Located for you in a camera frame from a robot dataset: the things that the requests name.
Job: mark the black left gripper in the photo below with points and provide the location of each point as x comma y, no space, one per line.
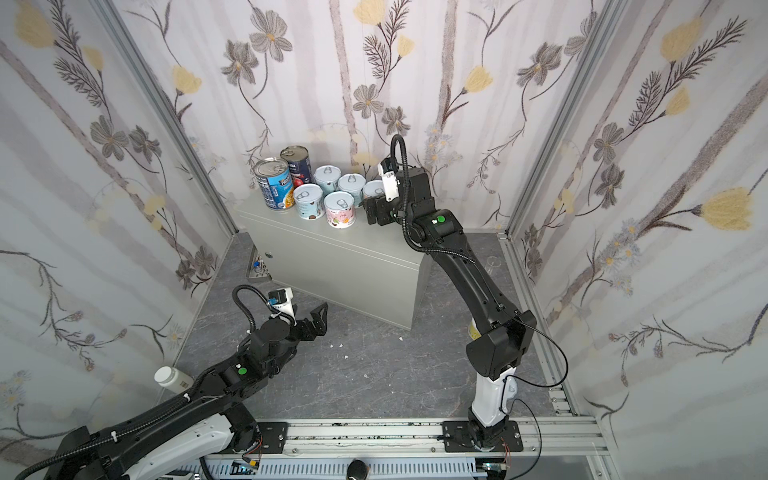
305,324

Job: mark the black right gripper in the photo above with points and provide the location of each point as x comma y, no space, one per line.
380,212

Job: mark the orange label can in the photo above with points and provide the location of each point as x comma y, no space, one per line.
373,190

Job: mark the red label can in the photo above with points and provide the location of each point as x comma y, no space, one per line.
340,209

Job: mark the green label can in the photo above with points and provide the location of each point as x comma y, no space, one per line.
327,177

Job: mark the teal label can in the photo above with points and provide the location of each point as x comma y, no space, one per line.
308,200

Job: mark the dark chopped tomatoes can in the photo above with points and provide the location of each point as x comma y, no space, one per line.
297,158

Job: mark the blue label tall can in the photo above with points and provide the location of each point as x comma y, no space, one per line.
275,182

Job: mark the yellow label can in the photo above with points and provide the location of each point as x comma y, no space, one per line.
473,331

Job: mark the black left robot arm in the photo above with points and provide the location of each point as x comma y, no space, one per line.
206,418

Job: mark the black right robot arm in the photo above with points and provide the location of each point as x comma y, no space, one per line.
505,332

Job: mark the grey metal cabinet box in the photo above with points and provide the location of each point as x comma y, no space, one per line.
365,268

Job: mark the clear plastic measuring cup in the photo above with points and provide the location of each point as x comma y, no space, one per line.
492,262

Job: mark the white pill bottle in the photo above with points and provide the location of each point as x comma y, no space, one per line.
172,379

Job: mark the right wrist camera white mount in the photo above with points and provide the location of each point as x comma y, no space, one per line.
387,170

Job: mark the aluminium corner frame left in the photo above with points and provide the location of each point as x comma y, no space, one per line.
161,104

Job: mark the aluminium corner frame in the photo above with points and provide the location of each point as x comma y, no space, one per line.
598,42
161,104

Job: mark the aluminium corner frame right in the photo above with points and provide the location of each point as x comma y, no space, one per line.
598,42

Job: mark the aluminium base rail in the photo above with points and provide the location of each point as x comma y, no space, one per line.
530,448

